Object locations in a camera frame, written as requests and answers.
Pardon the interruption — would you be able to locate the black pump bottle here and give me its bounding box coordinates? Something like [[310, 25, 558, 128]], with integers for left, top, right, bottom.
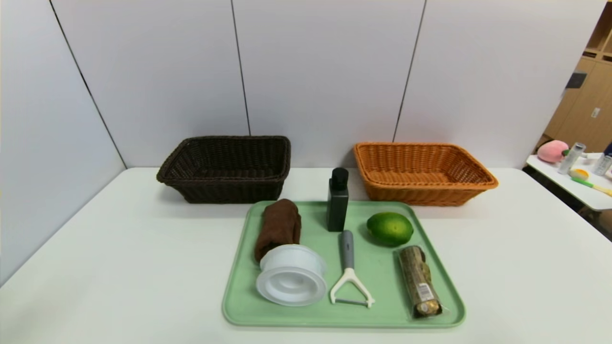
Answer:
[[327, 167, 350, 233]]

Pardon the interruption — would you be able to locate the grey handled white peeler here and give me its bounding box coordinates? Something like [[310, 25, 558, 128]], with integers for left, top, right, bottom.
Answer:
[[329, 230, 375, 309]]

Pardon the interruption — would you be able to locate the green lime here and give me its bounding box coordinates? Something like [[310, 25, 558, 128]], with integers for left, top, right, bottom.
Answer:
[[366, 212, 415, 247]]

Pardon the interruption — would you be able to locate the clear chocolate pack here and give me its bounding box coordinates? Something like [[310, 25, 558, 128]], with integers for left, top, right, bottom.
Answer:
[[398, 245, 444, 319]]

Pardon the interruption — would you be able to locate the dark brown wicker basket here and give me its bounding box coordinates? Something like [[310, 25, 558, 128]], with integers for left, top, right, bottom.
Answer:
[[156, 136, 292, 204]]

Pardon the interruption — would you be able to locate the orange wicker basket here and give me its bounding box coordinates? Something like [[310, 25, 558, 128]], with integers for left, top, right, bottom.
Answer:
[[353, 142, 499, 207]]

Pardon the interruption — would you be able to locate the rolled brown towel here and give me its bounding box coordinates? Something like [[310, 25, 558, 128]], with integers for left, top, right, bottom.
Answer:
[[254, 199, 302, 262]]

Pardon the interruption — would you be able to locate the white round plastic container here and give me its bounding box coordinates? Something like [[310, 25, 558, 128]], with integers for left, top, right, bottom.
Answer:
[[255, 244, 328, 307]]

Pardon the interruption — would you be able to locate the light green plastic tray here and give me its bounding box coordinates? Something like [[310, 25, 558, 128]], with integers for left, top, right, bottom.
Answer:
[[222, 200, 467, 329]]

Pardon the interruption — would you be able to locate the pink peach plush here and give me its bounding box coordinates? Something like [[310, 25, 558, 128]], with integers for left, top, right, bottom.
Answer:
[[537, 140, 570, 164]]

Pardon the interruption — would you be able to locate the tall clear plastic bottle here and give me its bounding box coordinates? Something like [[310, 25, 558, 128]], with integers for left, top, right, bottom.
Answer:
[[558, 142, 587, 175]]

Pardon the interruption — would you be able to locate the white side table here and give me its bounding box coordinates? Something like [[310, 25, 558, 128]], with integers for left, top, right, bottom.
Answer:
[[526, 153, 612, 212]]

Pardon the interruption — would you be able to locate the light wooden cabinet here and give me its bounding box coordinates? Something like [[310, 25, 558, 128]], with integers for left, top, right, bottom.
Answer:
[[544, 2, 612, 153]]

